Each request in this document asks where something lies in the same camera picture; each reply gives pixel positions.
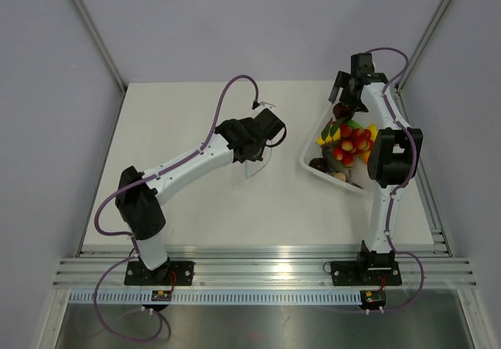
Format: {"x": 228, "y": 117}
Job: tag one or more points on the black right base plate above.
{"x": 350, "y": 273}

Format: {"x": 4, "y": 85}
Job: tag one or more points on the grey toy fish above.
{"x": 336, "y": 166}

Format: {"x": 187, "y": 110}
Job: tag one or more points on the green fruit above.
{"x": 354, "y": 125}

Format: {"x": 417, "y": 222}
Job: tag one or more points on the white slotted cable duct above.
{"x": 222, "y": 297}

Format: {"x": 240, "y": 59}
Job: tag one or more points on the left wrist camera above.
{"x": 260, "y": 105}

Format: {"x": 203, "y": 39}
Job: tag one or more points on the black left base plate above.
{"x": 172, "y": 273}

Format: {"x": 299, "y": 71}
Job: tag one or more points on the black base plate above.
{"x": 350, "y": 273}
{"x": 172, "y": 273}

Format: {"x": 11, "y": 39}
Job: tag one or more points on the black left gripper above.
{"x": 259, "y": 157}

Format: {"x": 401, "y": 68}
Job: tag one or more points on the controller board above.
{"x": 161, "y": 296}
{"x": 373, "y": 299}

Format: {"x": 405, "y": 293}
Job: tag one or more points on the clear zip bag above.
{"x": 251, "y": 168}

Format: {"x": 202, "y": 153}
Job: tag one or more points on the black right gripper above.
{"x": 343, "y": 80}

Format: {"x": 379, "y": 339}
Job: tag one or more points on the left controller board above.
{"x": 161, "y": 296}

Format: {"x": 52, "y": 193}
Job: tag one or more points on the dark red apple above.
{"x": 340, "y": 110}

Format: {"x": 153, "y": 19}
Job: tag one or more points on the yellow lemon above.
{"x": 373, "y": 132}

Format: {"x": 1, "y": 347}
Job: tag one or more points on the dark purple mangosteen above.
{"x": 319, "y": 164}

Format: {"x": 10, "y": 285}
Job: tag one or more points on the white garlic bulb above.
{"x": 341, "y": 176}

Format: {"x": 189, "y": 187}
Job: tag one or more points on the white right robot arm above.
{"x": 391, "y": 165}

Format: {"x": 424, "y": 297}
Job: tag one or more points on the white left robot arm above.
{"x": 143, "y": 193}

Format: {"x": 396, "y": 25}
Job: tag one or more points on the yellow bell pepper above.
{"x": 330, "y": 139}

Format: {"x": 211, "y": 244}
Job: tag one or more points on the right controller board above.
{"x": 373, "y": 299}

